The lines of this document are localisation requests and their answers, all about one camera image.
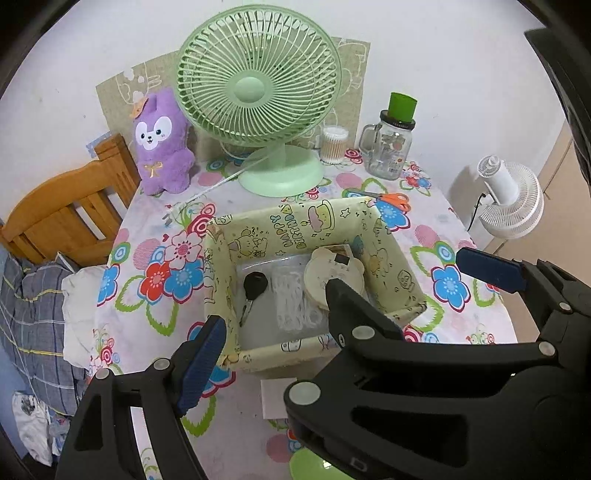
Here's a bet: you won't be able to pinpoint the glass jar mug green lid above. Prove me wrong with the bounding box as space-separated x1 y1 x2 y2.
359 92 417 180

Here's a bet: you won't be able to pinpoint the orange-handled scissors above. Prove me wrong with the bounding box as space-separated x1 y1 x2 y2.
346 188 411 212

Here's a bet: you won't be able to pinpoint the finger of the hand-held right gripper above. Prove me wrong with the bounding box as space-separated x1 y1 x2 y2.
283 278 591 480
457 247 591 365

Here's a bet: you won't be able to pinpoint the black fan cable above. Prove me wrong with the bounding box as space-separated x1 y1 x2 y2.
464 191 485 232

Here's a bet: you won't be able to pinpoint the white patterned cloth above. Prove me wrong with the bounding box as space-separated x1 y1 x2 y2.
11 391 70 467

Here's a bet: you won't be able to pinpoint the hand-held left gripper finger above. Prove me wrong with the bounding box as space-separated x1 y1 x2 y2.
55 315 227 480

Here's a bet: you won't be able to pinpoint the black car key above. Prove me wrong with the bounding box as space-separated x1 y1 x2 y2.
239 271 269 328

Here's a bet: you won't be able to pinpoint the green printed board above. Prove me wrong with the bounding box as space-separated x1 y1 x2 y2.
95 37 371 162

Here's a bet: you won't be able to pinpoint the grey plaid blanket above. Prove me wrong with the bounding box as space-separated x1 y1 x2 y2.
0 244 93 416

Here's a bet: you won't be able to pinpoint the white charger block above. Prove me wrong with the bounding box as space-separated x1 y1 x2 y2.
261 378 296 418

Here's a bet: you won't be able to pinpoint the white floor fan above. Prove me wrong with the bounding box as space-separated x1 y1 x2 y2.
475 154 546 241

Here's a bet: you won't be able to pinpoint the green oval case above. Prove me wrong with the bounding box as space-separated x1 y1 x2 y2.
288 447 345 480

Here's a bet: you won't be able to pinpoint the cotton swab container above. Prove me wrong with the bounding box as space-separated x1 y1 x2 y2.
320 124 349 164

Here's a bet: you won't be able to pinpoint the yellow printed storage box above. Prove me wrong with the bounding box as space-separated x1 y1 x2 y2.
203 196 428 374

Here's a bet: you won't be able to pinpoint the blue paper sheet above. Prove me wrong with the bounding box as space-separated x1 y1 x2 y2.
87 130 114 155

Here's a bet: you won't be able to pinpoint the white fan cable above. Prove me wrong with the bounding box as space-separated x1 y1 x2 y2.
161 148 271 227

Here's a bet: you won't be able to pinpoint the cream bear-shaped gadget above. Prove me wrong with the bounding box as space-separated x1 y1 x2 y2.
303 247 370 311

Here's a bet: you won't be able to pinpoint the purple plush toy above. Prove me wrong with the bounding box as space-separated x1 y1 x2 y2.
131 88 197 197

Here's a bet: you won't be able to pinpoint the green desk fan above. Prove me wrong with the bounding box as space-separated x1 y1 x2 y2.
177 11 343 198

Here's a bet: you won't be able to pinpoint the beige wooden door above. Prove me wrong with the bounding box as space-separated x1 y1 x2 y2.
538 124 591 222

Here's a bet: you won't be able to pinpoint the clear plastic packet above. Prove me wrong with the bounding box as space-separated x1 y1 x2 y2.
270 265 326 333

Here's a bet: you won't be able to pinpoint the white pillow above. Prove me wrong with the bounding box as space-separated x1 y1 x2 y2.
61 265 112 367

